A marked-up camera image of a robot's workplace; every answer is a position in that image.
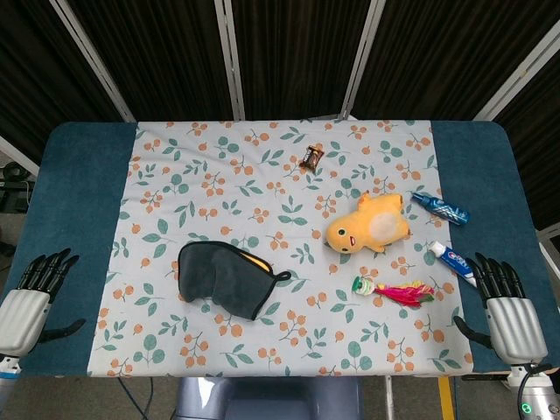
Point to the dark grey cloth mitt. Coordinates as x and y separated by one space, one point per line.
223 277

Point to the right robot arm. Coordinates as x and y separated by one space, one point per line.
531 389

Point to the yellow plush duck toy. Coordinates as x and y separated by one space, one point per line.
372 225

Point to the black folding screen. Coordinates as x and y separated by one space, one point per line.
280 57

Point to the blue white toothpaste tube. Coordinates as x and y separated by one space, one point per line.
450 260

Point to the brown candy wrapper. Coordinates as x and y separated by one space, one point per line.
311 158

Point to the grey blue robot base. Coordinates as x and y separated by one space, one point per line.
267 398

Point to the floral patterned tablecloth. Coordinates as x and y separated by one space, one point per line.
262 219

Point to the black equipment on floor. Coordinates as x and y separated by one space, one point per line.
13 184

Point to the colourful feather toy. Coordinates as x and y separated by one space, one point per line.
396 292

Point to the blue felt table mat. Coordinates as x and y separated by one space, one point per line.
70 227

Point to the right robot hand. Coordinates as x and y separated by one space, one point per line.
512 315

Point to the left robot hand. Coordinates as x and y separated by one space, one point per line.
26 312

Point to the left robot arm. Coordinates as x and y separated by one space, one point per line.
6 376

